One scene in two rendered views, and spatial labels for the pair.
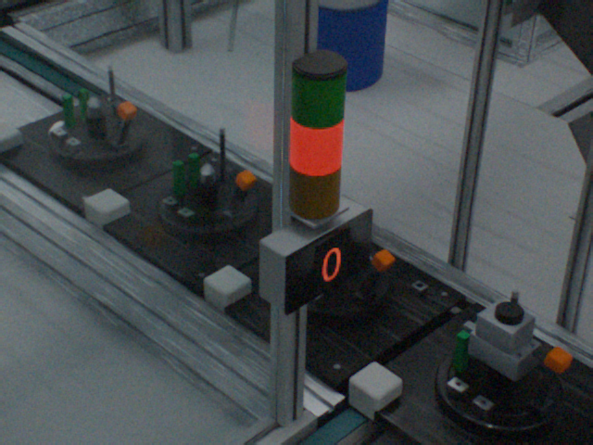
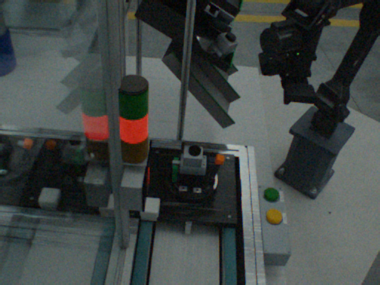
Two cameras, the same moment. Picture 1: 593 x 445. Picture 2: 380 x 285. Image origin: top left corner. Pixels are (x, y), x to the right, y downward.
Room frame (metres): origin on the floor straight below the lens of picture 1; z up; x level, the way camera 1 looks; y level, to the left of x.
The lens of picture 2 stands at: (0.53, 0.27, 1.79)
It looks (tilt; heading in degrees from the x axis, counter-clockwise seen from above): 44 degrees down; 315
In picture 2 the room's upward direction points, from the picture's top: 6 degrees clockwise
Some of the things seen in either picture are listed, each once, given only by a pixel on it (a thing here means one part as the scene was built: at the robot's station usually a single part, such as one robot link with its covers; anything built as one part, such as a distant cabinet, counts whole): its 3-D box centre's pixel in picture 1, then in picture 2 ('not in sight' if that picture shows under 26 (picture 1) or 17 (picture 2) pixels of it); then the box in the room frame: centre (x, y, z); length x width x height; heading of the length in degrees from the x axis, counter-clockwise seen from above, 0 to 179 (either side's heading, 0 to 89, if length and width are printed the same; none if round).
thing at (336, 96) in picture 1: (318, 92); (133, 99); (0.95, -0.02, 1.38); 0.05 x 0.05 x 0.05
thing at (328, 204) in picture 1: (314, 184); (133, 144); (0.95, -0.02, 1.28); 0.05 x 0.05 x 0.05
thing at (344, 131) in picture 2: not in sight; (313, 152); (0.87, -0.61, 0.96); 0.15 x 0.15 x 0.20; 9
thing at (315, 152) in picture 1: (316, 139); (133, 122); (0.95, -0.02, 1.33); 0.05 x 0.05 x 0.05
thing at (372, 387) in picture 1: (374, 391); (149, 208); (1.00, -0.09, 0.97); 0.05 x 0.05 x 0.04; 46
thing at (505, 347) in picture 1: (498, 329); (189, 158); (1.01, -0.23, 1.06); 0.08 x 0.04 x 0.07; 46
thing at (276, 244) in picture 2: not in sight; (271, 223); (0.79, -0.33, 0.93); 0.21 x 0.07 x 0.06; 136
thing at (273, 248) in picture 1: (315, 177); (133, 140); (0.95, -0.02, 1.29); 0.12 x 0.05 x 0.25; 136
